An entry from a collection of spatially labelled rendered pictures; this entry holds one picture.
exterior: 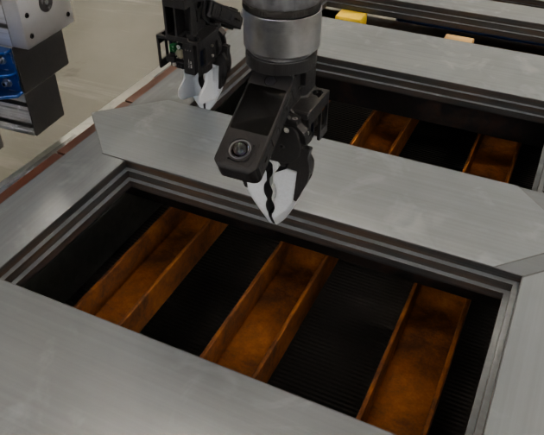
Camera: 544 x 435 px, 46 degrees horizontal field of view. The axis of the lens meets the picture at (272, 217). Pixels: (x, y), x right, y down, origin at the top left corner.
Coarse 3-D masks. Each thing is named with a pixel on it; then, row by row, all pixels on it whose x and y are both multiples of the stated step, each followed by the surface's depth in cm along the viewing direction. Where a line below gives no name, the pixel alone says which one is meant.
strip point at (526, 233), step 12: (516, 192) 88; (516, 204) 86; (528, 204) 86; (516, 216) 84; (528, 216) 84; (540, 216) 84; (504, 228) 82; (516, 228) 82; (528, 228) 82; (540, 228) 82; (504, 240) 80; (516, 240) 80; (528, 240) 80; (540, 240) 80; (504, 252) 79; (516, 252) 79; (528, 252) 79; (540, 252) 79; (492, 264) 77; (504, 264) 77
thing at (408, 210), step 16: (400, 176) 91; (416, 176) 91; (432, 176) 91; (448, 176) 91; (384, 192) 88; (400, 192) 88; (416, 192) 88; (432, 192) 88; (384, 208) 85; (400, 208) 85; (416, 208) 85; (432, 208) 85; (368, 224) 83; (384, 224) 83; (400, 224) 83; (416, 224) 83; (432, 224) 83; (400, 240) 80; (416, 240) 80
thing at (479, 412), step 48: (336, 0) 149; (384, 0) 144; (432, 96) 115; (480, 96) 112; (96, 192) 90; (192, 192) 91; (528, 192) 88; (48, 240) 82; (336, 240) 84; (384, 240) 82; (480, 288) 78; (480, 384) 66; (480, 432) 61
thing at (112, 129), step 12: (120, 108) 106; (132, 108) 106; (144, 108) 106; (156, 108) 106; (108, 120) 103; (120, 120) 103; (132, 120) 103; (108, 132) 100; (120, 132) 100; (108, 144) 97
